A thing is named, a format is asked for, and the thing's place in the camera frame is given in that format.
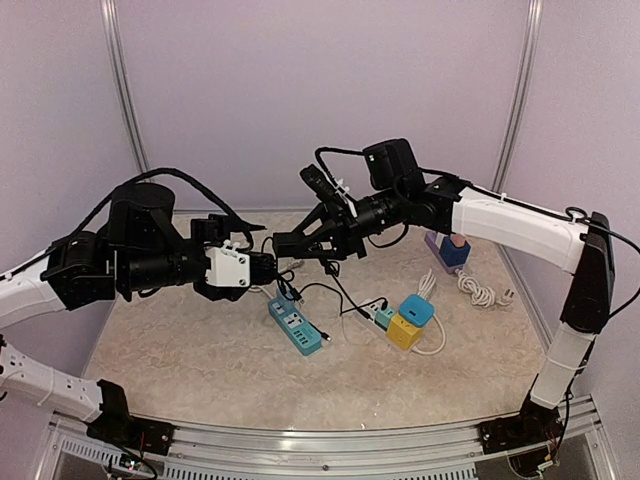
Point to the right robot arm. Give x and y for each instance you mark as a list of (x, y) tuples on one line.
[(576, 242)]

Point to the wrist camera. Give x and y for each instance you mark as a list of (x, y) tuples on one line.
[(229, 267), (328, 190)]

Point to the dark blue cube socket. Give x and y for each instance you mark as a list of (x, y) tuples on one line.
[(452, 255)]

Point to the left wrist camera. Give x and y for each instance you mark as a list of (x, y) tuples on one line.
[(229, 267)]

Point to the white power strip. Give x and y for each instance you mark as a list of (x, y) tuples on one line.
[(365, 315)]

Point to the teal power strip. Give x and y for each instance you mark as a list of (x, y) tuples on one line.
[(305, 338)]

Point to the light blue charger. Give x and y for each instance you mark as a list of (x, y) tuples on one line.
[(283, 301)]

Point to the teal USB charger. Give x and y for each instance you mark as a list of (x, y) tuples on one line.
[(383, 317)]

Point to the purple power strip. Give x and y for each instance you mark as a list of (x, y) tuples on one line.
[(434, 241)]

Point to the pink charger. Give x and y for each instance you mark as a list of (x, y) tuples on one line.
[(458, 241)]

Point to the yellow cube socket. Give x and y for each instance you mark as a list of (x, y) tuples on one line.
[(402, 333)]

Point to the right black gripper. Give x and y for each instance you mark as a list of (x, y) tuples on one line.
[(339, 225)]

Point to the blue rounded charger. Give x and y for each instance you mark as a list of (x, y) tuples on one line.
[(416, 310)]

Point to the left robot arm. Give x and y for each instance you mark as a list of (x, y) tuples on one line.
[(127, 246)]

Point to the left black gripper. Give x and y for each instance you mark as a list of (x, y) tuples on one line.
[(215, 224)]

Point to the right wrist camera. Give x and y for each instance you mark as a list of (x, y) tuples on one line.
[(328, 190)]

